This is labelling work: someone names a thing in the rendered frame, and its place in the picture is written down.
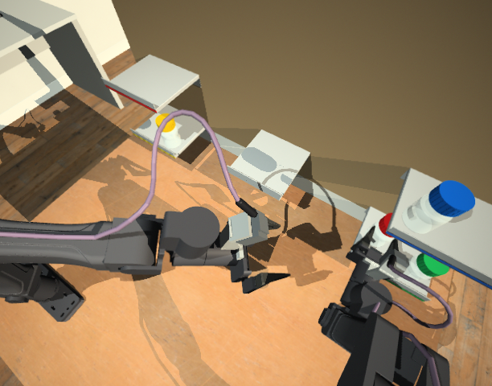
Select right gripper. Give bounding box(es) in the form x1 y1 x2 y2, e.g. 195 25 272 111
346 225 406 284

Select white bottle with red cap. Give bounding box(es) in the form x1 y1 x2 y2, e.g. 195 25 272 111
364 213 395 247

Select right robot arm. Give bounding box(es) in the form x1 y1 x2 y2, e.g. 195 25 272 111
318 281 450 386

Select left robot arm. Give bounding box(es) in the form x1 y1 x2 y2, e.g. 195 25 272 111
0 206 220 322

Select white bottle with blue cap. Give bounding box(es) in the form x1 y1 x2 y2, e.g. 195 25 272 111
402 180 475 234

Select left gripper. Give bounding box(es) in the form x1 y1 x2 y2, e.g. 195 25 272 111
203 211 290 294

